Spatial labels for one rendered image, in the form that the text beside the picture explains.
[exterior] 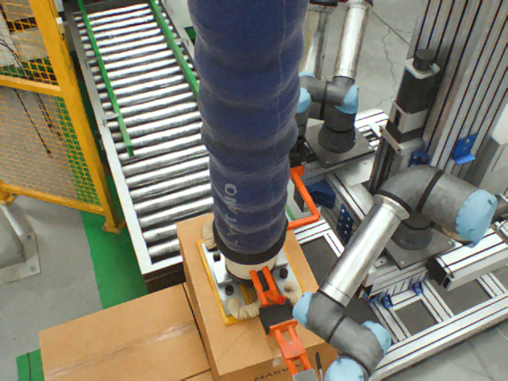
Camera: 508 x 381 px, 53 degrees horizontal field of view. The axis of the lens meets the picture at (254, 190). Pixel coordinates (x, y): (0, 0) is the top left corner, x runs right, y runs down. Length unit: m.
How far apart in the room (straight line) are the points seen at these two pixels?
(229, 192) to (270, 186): 0.10
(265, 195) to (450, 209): 0.44
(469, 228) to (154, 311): 1.37
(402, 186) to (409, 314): 1.46
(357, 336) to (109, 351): 1.21
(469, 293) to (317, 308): 1.67
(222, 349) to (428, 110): 1.00
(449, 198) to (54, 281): 2.31
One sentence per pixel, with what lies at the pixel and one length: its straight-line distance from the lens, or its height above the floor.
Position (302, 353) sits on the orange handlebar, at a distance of 1.50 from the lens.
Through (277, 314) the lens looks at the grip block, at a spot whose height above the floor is 1.09.
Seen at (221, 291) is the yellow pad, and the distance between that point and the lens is 1.72.
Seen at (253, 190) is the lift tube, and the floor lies 1.49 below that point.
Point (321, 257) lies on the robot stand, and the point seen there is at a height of 0.21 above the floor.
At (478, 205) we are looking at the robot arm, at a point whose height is 1.59.
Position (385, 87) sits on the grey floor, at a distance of 4.12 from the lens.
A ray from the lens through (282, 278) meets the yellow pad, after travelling 1.74.
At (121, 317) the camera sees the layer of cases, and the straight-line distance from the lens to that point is 2.22.
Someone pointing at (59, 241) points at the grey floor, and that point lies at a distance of 3.21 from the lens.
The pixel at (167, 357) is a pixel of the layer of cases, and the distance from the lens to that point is 2.11.
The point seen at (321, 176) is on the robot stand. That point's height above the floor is 0.93.
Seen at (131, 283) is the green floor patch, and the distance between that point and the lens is 2.93.
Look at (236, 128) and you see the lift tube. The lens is 1.11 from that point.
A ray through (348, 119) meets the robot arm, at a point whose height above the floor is 1.19.
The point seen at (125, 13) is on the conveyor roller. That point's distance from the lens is 3.88.
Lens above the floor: 2.47
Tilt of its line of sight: 49 degrees down
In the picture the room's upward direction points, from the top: straight up
